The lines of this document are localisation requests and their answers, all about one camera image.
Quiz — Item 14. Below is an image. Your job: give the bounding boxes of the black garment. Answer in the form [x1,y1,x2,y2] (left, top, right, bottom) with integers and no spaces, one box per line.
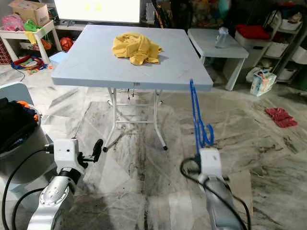
[0,97,39,154]

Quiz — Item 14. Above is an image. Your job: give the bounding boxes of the yellow shirt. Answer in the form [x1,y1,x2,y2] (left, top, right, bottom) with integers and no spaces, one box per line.
[112,32,164,66]

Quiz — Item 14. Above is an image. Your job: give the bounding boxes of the blue plastic hanger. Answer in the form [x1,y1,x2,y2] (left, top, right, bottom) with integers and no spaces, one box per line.
[189,79,215,154]

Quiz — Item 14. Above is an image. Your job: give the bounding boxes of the grey folding table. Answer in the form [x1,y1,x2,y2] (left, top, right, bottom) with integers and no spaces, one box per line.
[52,25,214,151]

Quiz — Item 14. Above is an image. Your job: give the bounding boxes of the bright orange item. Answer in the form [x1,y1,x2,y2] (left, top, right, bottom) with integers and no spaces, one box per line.
[17,101,39,120]

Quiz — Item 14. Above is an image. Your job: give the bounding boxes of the light blue plastic tub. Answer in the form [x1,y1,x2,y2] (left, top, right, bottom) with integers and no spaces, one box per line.
[49,52,70,65]

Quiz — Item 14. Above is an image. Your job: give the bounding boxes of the pale blue plastic chair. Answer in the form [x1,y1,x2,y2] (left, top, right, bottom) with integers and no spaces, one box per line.
[0,81,68,199]

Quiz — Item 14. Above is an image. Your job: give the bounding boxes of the orange ball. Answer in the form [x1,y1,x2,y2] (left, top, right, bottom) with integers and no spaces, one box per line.
[60,37,74,52]

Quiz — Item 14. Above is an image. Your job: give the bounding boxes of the bright flat screen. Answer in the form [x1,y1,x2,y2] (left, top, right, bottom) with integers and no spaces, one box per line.
[54,0,142,23]

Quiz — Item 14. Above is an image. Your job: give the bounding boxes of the small white shelf table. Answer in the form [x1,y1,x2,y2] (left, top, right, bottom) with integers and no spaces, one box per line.
[0,22,60,65]

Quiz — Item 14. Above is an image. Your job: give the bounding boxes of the cardboard box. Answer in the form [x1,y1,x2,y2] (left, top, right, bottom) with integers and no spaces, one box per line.
[8,0,51,27]

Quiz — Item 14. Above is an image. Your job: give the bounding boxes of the clear plastic bottle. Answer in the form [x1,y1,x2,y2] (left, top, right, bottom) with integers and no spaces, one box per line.
[215,27,230,48]

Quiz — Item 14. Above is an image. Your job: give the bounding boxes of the small white side table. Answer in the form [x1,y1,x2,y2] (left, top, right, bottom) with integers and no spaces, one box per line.
[187,28,250,92]

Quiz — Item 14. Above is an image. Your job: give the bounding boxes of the printed white carton bag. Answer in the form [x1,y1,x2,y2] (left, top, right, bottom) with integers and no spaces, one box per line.
[249,67,277,96]

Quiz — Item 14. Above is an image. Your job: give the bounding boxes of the red floor cloth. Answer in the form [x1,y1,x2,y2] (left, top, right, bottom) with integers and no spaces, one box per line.
[264,107,299,128]

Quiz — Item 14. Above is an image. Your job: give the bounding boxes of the white drawer storage rack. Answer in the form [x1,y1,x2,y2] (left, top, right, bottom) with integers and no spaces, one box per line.
[235,0,307,82]

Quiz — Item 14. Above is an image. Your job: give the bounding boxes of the green bin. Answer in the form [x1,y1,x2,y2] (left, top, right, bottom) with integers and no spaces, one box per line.
[296,67,307,92]

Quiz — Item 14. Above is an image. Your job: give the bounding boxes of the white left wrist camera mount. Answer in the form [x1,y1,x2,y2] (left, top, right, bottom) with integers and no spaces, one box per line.
[53,138,81,173]

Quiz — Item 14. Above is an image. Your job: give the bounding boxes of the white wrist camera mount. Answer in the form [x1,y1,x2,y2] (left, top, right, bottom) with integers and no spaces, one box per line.
[53,138,81,173]
[199,148,223,179]

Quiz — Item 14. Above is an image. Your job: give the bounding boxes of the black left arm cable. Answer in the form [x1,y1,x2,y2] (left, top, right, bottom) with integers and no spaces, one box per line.
[1,146,56,230]

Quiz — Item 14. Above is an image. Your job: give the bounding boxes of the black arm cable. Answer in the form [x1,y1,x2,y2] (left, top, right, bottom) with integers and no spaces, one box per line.
[180,157,252,230]
[1,146,56,230]

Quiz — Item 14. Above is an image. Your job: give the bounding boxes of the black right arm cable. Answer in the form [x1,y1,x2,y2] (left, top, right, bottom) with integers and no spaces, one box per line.
[180,157,252,230]

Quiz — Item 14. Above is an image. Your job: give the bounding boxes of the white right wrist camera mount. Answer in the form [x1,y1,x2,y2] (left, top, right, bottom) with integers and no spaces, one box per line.
[199,148,223,179]

